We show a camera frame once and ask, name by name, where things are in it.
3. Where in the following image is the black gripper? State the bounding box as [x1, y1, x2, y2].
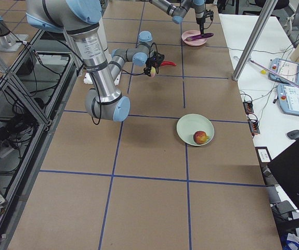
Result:
[196, 9, 206, 35]
[144, 55, 158, 76]

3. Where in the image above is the yellow pink peach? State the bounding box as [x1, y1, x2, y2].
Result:
[150, 67, 157, 78]

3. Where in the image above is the purple eggplant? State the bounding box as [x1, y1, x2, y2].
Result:
[184, 33, 214, 42]

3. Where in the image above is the red chili pepper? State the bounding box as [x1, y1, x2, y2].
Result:
[160, 61, 176, 67]

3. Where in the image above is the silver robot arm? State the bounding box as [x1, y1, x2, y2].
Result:
[149, 0, 213, 35]
[27, 1, 164, 121]

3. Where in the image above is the pink plate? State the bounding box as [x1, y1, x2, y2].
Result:
[181, 30, 207, 46]

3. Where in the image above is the green plate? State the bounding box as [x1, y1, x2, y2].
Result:
[176, 114, 215, 146]

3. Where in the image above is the upper orange black connector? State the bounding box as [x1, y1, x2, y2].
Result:
[243, 101, 254, 115]

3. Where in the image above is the orange black connector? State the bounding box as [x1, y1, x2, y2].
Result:
[243, 101, 254, 115]
[248, 118, 260, 136]

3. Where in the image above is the upper blue teach pendant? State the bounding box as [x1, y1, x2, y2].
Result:
[268, 58, 299, 85]

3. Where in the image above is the blue teach pendant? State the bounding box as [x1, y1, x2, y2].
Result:
[277, 83, 299, 116]
[268, 58, 299, 85]

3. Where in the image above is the lower orange black connector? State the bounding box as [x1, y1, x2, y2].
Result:
[248, 118, 260, 136]

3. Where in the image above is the lower blue teach pendant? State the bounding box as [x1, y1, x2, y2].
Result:
[277, 83, 299, 116]

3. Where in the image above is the white side table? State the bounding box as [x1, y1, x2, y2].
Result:
[218, 13, 299, 235]

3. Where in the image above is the reach grabber stick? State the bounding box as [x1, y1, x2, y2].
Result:
[246, 57, 299, 89]

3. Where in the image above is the white label card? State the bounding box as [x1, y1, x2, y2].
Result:
[255, 146, 271, 164]

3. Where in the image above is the black computer mouse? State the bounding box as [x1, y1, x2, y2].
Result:
[287, 130, 299, 140]

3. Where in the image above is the white power strip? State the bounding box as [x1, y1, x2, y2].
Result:
[0, 146, 15, 159]

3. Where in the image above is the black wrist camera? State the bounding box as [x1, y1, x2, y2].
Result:
[153, 52, 165, 68]
[204, 10, 214, 21]

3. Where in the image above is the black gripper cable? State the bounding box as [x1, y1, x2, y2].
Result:
[120, 42, 160, 77]

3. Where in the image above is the aluminium frame post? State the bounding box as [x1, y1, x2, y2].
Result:
[232, 0, 278, 81]

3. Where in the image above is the aluminium table frame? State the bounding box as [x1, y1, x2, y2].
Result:
[0, 31, 80, 249]

